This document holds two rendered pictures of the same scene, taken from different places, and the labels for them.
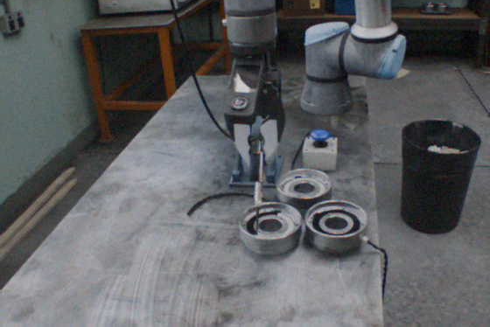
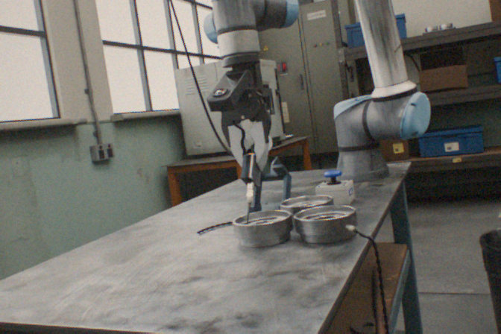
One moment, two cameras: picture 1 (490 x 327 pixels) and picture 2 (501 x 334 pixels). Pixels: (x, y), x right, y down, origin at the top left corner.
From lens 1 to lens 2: 38 cm
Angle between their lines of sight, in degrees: 25
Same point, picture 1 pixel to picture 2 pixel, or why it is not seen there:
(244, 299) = (218, 269)
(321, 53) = (347, 122)
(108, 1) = (194, 143)
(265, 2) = (244, 19)
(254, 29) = (235, 41)
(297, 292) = (271, 263)
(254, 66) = (238, 73)
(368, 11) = (382, 71)
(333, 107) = (364, 174)
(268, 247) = (253, 235)
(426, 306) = not seen: outside the picture
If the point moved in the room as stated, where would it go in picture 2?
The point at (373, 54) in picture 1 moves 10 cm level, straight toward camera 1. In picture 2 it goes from (392, 111) to (385, 113)
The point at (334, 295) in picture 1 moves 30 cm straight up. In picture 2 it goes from (306, 263) to (278, 54)
